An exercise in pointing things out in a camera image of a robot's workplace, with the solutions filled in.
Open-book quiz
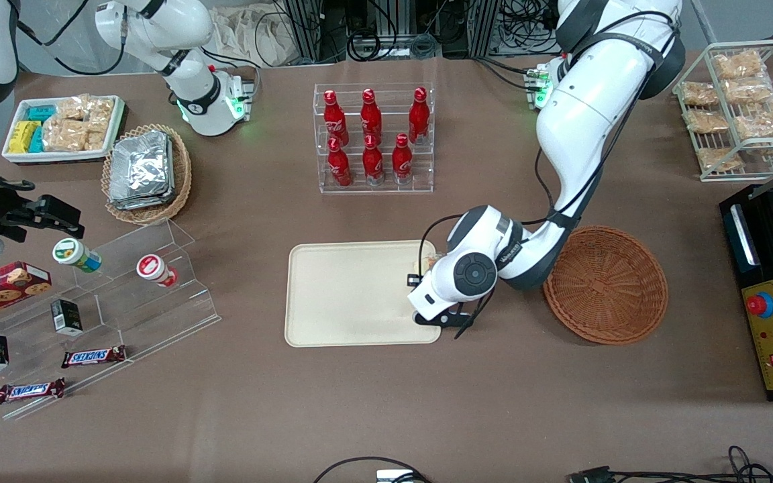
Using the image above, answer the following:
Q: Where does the red cola bottle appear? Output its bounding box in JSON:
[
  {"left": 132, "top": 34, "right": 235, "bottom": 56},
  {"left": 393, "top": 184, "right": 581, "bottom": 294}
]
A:
[
  {"left": 323, "top": 90, "right": 350, "bottom": 147},
  {"left": 408, "top": 87, "right": 430, "bottom": 146},
  {"left": 392, "top": 133, "right": 414, "bottom": 185},
  {"left": 362, "top": 135, "right": 384, "bottom": 186},
  {"left": 327, "top": 138, "right": 353, "bottom": 187},
  {"left": 360, "top": 89, "right": 382, "bottom": 143}
]

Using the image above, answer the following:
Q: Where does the white wire rack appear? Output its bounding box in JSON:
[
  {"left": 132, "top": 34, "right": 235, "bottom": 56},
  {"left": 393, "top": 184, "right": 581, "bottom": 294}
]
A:
[{"left": 672, "top": 39, "right": 773, "bottom": 182}]

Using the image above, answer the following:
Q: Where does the clear acrylic stepped shelf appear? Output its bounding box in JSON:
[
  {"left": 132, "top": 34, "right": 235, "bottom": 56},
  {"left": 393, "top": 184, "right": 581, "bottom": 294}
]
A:
[{"left": 0, "top": 218, "right": 222, "bottom": 421}]

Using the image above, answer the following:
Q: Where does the black looped cable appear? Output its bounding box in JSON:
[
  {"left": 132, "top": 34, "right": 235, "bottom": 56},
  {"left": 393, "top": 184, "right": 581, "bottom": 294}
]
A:
[{"left": 311, "top": 456, "right": 433, "bottom": 483}]

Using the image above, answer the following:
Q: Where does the green lid cup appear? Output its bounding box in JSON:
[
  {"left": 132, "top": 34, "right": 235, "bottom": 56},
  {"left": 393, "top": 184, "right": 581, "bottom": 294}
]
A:
[{"left": 52, "top": 237, "right": 103, "bottom": 274}]

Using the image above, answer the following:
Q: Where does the beige cloth bag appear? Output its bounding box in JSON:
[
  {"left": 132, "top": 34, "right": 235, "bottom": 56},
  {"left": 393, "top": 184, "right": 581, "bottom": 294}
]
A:
[{"left": 211, "top": 5, "right": 301, "bottom": 68}]

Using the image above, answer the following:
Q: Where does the silver foil pack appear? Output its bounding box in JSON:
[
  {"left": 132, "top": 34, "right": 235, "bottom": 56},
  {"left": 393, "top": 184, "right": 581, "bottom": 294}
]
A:
[
  {"left": 110, "top": 130, "right": 171, "bottom": 202},
  {"left": 109, "top": 134, "right": 176, "bottom": 211}
]

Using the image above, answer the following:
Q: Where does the brown snickers bar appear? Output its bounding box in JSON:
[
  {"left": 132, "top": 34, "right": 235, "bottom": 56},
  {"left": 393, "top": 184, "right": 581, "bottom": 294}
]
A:
[
  {"left": 61, "top": 345, "right": 127, "bottom": 369},
  {"left": 0, "top": 378, "right": 66, "bottom": 405}
]

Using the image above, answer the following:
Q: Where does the red lid cup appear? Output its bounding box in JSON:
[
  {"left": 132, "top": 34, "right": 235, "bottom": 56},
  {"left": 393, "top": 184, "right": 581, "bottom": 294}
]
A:
[{"left": 136, "top": 254, "right": 179, "bottom": 288}]

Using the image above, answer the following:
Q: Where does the oval tan wicker basket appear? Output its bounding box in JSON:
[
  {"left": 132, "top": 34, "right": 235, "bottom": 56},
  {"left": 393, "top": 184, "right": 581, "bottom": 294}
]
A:
[{"left": 101, "top": 123, "right": 193, "bottom": 225}]

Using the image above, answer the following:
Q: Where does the aluminium frame post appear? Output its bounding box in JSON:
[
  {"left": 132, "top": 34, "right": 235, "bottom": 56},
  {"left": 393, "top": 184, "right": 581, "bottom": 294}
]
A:
[
  {"left": 285, "top": 0, "right": 324, "bottom": 62},
  {"left": 468, "top": 0, "right": 503, "bottom": 58}
]

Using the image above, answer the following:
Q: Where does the black tangled cable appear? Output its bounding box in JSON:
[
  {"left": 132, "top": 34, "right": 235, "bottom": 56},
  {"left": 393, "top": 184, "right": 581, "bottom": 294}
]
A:
[{"left": 566, "top": 445, "right": 773, "bottom": 483}]

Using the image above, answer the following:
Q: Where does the round brown wicker basket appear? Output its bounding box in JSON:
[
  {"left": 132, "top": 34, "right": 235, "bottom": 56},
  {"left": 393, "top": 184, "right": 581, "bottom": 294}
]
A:
[{"left": 542, "top": 225, "right": 669, "bottom": 345}]

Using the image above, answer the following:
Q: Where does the white snack tray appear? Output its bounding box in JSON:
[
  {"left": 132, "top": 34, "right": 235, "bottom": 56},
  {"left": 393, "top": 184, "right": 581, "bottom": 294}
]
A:
[{"left": 1, "top": 95, "right": 127, "bottom": 165}]

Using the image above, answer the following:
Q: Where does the red emergency stop button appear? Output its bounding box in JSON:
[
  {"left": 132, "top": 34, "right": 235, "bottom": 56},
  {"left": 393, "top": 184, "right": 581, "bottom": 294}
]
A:
[{"left": 746, "top": 292, "right": 773, "bottom": 320}]

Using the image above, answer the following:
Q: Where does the black control box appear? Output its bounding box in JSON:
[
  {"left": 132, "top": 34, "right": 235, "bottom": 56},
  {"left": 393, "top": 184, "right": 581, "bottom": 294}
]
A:
[{"left": 719, "top": 184, "right": 773, "bottom": 403}]

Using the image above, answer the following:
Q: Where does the clear acrylic bottle rack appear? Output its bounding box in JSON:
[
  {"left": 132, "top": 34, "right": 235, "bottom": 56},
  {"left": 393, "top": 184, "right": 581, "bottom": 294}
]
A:
[{"left": 313, "top": 83, "right": 435, "bottom": 195}]

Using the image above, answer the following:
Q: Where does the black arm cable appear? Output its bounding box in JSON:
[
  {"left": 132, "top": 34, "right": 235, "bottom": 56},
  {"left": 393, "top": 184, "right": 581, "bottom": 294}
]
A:
[{"left": 417, "top": 10, "right": 679, "bottom": 339}]

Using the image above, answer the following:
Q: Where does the yellow snack pack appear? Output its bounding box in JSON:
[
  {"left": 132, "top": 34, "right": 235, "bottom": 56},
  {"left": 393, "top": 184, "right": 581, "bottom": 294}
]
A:
[{"left": 9, "top": 120, "right": 41, "bottom": 154}]

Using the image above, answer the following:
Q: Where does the clear fried snack bag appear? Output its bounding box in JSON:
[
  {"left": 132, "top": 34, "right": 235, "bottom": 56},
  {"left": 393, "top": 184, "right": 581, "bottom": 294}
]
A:
[
  {"left": 680, "top": 81, "right": 721, "bottom": 107},
  {"left": 684, "top": 109, "right": 730, "bottom": 134},
  {"left": 734, "top": 99, "right": 773, "bottom": 140},
  {"left": 722, "top": 76, "right": 773, "bottom": 106},
  {"left": 697, "top": 147, "right": 744, "bottom": 173},
  {"left": 713, "top": 50, "right": 766, "bottom": 81}
]

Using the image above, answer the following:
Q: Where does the beige rectangular tray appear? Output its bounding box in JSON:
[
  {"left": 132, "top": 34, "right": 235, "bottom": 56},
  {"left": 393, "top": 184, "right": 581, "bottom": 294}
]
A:
[{"left": 285, "top": 239, "right": 442, "bottom": 348}]

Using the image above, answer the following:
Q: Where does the triangle sandwich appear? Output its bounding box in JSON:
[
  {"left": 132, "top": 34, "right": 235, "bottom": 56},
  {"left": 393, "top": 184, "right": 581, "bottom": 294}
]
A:
[{"left": 413, "top": 251, "right": 444, "bottom": 277}]

